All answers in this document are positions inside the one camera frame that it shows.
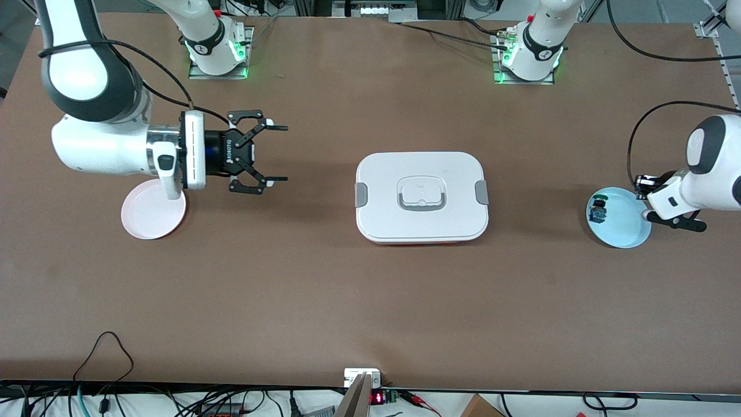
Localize white lidded box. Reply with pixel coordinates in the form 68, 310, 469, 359
354, 152, 490, 246

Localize brown cardboard box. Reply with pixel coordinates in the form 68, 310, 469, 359
460, 394, 505, 417

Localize light blue round plate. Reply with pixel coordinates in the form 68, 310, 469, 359
586, 186, 652, 249

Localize pink round plate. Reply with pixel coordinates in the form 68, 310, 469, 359
120, 178, 187, 240

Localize white power strip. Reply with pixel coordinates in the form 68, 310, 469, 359
332, 0, 419, 23

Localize grey slanted beam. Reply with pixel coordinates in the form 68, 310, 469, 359
334, 373, 373, 417

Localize red clip leads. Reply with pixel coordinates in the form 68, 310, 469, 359
401, 390, 442, 417

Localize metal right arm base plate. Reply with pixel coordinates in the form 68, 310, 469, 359
188, 25, 255, 81

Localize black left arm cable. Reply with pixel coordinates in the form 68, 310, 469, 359
604, 0, 741, 187

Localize aluminium profile rail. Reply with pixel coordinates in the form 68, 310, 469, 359
693, 0, 741, 112

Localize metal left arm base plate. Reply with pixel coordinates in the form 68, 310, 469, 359
491, 29, 557, 86

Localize black flat cable loop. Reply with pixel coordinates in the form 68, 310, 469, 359
581, 392, 639, 411

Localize black looped thin cable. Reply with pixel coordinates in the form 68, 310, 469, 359
72, 331, 135, 401

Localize black cable on table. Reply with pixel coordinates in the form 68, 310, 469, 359
384, 17, 511, 50

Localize white metal bracket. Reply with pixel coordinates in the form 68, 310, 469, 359
343, 368, 382, 388

